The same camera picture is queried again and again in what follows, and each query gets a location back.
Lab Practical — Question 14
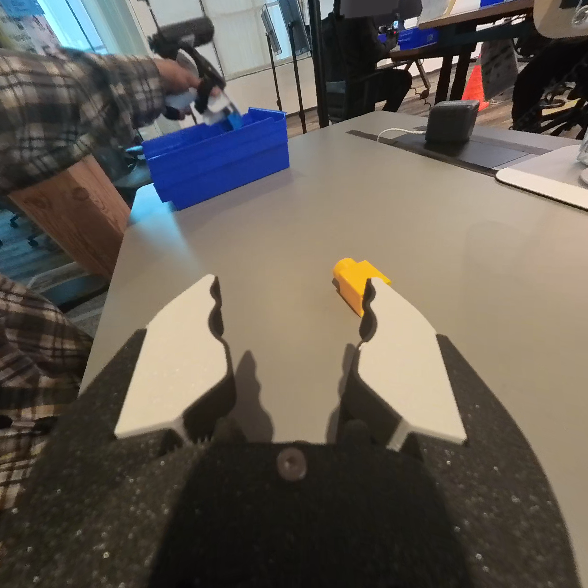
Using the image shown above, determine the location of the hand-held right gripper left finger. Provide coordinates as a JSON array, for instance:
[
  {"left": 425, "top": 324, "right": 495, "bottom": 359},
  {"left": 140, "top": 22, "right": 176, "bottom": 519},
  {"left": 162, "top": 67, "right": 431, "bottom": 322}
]
[{"left": 114, "top": 275, "right": 236, "bottom": 446}]

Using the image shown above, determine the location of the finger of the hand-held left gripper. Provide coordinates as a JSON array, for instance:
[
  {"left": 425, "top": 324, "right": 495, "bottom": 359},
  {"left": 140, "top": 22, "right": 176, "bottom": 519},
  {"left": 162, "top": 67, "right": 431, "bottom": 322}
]
[{"left": 202, "top": 92, "right": 236, "bottom": 126}]

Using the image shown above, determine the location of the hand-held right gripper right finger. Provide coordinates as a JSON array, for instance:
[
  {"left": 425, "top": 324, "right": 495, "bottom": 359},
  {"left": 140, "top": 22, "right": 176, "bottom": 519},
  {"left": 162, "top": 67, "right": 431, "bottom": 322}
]
[{"left": 355, "top": 277, "right": 468, "bottom": 452}]

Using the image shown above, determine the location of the blue divided plastic bin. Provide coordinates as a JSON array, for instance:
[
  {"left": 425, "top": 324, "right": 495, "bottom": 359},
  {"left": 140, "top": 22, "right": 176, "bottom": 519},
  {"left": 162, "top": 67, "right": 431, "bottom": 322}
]
[{"left": 141, "top": 108, "right": 290, "bottom": 211}]

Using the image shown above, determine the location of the small yellow mega block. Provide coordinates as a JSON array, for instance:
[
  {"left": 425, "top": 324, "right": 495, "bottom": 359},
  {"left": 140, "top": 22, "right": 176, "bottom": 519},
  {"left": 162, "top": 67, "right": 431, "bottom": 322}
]
[{"left": 332, "top": 258, "right": 392, "bottom": 318}]

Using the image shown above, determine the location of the person's left hand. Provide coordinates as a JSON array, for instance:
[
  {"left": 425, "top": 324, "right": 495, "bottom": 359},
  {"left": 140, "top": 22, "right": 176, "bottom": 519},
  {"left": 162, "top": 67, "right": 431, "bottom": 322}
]
[{"left": 155, "top": 59, "right": 204, "bottom": 99}]

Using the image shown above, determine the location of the person's plaid shirt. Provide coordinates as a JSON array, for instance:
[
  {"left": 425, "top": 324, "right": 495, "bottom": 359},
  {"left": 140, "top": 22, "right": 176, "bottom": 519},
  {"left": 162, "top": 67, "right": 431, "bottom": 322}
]
[{"left": 0, "top": 276, "right": 95, "bottom": 511}]

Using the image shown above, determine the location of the wooden pillar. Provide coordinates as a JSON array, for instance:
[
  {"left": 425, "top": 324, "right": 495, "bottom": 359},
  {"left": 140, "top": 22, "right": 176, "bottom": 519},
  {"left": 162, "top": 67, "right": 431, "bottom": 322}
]
[{"left": 7, "top": 154, "right": 131, "bottom": 278}]

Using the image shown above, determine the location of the white pad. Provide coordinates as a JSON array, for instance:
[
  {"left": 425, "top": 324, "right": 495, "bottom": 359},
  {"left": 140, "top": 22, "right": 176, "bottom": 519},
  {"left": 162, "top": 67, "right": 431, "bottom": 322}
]
[{"left": 496, "top": 143, "right": 588, "bottom": 211}]

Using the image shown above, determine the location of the dark grey power adapter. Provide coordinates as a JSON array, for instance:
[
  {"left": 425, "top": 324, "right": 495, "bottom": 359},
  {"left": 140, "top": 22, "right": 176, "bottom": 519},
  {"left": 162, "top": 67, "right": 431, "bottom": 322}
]
[{"left": 425, "top": 100, "right": 480, "bottom": 144}]

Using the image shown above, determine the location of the wooden desk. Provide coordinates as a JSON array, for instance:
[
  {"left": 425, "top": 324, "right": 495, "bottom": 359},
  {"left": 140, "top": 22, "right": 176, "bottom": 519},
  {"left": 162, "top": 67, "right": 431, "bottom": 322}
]
[{"left": 390, "top": 0, "right": 536, "bottom": 106}]

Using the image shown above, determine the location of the orange cone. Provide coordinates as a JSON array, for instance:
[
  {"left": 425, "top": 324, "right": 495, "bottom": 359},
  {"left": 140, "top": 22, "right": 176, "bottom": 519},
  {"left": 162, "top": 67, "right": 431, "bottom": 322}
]
[{"left": 462, "top": 53, "right": 490, "bottom": 113}]

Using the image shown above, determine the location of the grey speckled panel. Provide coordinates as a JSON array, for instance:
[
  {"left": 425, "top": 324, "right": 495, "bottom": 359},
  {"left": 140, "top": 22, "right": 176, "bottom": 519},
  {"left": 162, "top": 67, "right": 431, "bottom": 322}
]
[{"left": 480, "top": 41, "right": 520, "bottom": 99}]

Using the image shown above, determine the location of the black metal post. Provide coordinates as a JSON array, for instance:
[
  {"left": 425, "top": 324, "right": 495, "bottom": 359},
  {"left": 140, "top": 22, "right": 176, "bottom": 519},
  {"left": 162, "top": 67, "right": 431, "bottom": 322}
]
[{"left": 307, "top": 0, "right": 329, "bottom": 128}]

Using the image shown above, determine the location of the white cable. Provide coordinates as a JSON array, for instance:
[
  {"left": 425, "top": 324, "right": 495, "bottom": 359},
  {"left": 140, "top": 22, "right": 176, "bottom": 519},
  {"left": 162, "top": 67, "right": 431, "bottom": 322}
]
[{"left": 377, "top": 128, "right": 428, "bottom": 142}]

